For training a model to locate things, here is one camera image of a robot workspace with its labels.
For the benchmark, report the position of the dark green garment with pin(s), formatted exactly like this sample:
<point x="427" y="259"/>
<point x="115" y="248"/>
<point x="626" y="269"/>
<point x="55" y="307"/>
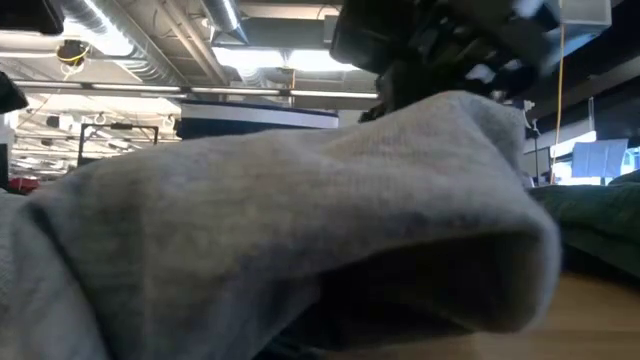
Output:
<point x="600" y="210"/>

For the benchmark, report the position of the silver round duct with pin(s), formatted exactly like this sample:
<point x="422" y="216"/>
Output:
<point x="225" y="15"/>

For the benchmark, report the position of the red background item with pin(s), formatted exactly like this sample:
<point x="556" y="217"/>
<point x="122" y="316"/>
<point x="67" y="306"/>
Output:
<point x="22" y="185"/>

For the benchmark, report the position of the grey brown garment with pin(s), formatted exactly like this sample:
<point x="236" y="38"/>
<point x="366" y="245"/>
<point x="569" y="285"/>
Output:
<point x="250" y="225"/>

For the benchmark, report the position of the white paper sheet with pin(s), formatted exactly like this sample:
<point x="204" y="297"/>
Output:
<point x="600" y="157"/>

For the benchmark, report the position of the black background rig frame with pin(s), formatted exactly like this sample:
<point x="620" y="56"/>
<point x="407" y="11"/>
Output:
<point x="81" y="142"/>

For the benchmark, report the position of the rectangular ceiling duct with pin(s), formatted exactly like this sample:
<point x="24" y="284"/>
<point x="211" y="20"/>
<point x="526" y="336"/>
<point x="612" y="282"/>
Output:
<point x="585" y="15"/>

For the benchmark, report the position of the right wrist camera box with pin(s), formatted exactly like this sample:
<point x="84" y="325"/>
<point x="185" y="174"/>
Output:
<point x="370" y="35"/>

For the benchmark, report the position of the grey ceiling box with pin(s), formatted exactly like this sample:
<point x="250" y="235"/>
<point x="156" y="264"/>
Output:
<point x="330" y="30"/>

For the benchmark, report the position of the navy white striped fabric bin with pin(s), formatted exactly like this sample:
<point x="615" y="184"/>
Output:
<point x="250" y="117"/>

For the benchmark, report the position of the spiral round ventilation duct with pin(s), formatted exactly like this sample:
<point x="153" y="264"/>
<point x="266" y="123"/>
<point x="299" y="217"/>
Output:
<point x="140" y="55"/>

